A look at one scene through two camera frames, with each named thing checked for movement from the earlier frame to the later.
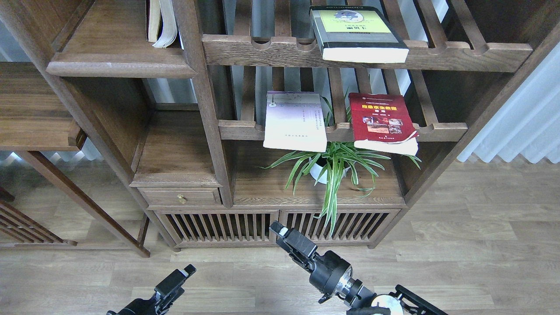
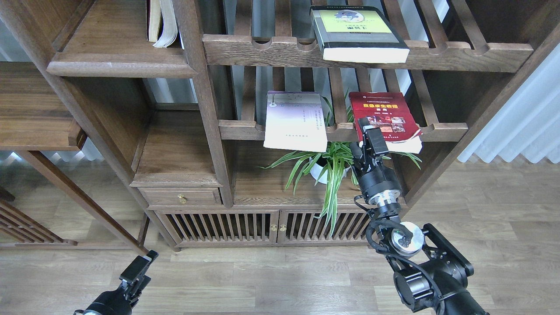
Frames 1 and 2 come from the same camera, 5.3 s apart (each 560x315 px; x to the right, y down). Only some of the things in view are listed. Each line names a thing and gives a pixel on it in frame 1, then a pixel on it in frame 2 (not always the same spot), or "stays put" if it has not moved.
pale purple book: [294, 120] stays put
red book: [383, 122] stays put
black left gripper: [141, 306] -> [119, 301]
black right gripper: [330, 275] -> [373, 177]
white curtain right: [527, 124] stays put
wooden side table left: [36, 115] stays put
